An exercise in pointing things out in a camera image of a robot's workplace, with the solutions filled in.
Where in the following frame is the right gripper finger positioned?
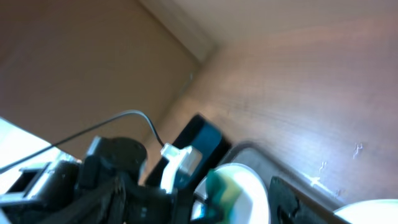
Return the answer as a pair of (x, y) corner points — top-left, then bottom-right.
(268, 176), (345, 224)

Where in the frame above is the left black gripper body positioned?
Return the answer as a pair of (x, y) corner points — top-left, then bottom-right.
(119, 174), (193, 224)

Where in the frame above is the white plate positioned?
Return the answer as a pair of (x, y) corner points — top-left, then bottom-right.
(334, 199), (397, 224)
(192, 163), (271, 224)

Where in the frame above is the green yellow sponge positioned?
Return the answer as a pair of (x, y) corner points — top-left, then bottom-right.
(205, 169), (243, 223)

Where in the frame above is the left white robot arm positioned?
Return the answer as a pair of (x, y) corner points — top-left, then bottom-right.
(1, 138), (193, 223)

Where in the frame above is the large dark tray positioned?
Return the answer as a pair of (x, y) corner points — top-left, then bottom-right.
(220, 142), (343, 213)

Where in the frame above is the small dark blue tray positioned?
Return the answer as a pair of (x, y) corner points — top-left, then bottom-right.
(145, 113), (233, 187)

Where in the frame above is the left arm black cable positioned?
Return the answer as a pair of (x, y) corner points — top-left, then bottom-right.
(0, 110), (165, 174)

